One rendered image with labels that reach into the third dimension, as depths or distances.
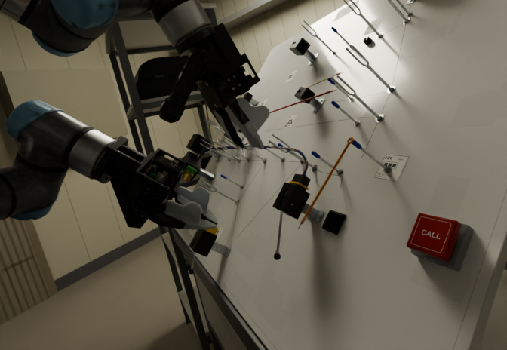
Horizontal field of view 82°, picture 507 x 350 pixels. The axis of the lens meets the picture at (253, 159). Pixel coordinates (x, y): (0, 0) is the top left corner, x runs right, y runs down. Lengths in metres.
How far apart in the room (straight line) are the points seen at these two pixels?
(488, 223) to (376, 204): 0.16
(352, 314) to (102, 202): 3.46
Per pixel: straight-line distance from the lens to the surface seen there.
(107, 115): 3.55
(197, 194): 0.52
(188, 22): 0.49
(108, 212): 3.81
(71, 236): 3.69
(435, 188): 0.51
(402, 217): 0.51
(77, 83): 3.52
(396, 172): 0.56
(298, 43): 1.04
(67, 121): 0.55
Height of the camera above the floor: 1.29
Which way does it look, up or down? 9 degrees down
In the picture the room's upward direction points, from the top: 13 degrees counter-clockwise
